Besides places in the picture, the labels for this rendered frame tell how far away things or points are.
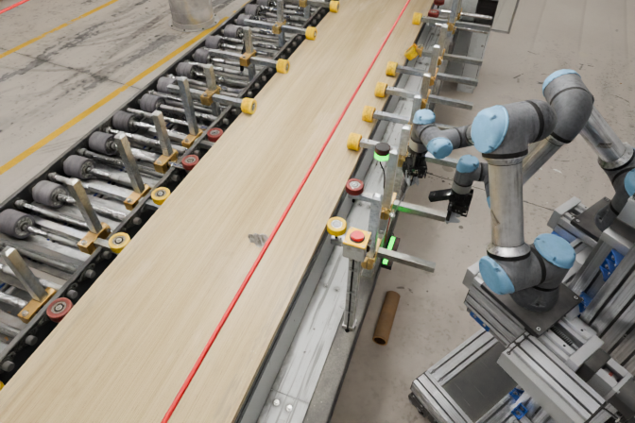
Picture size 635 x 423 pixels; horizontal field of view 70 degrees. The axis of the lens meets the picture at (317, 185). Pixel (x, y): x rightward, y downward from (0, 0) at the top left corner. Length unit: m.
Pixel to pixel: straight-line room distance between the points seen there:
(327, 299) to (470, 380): 0.79
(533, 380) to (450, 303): 1.28
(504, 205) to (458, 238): 1.81
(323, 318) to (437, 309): 1.00
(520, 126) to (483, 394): 1.42
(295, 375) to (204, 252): 0.57
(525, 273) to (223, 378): 0.94
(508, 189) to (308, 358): 0.99
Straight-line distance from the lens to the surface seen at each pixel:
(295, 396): 1.80
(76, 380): 1.69
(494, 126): 1.24
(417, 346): 2.63
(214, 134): 2.37
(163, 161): 2.32
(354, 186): 2.02
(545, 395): 1.59
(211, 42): 3.41
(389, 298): 2.66
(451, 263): 2.98
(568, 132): 1.59
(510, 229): 1.36
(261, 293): 1.68
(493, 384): 2.40
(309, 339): 1.89
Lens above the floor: 2.29
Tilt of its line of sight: 43 degrees down
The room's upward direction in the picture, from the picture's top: straight up
